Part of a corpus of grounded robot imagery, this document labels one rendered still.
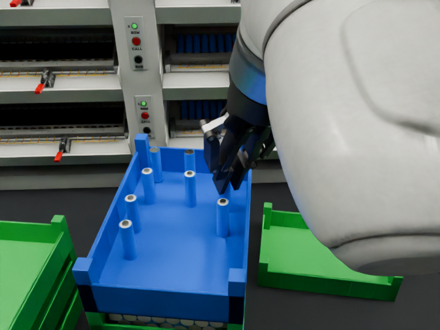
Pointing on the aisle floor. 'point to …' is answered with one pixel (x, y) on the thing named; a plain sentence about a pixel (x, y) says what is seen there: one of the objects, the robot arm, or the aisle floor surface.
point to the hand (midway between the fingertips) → (230, 173)
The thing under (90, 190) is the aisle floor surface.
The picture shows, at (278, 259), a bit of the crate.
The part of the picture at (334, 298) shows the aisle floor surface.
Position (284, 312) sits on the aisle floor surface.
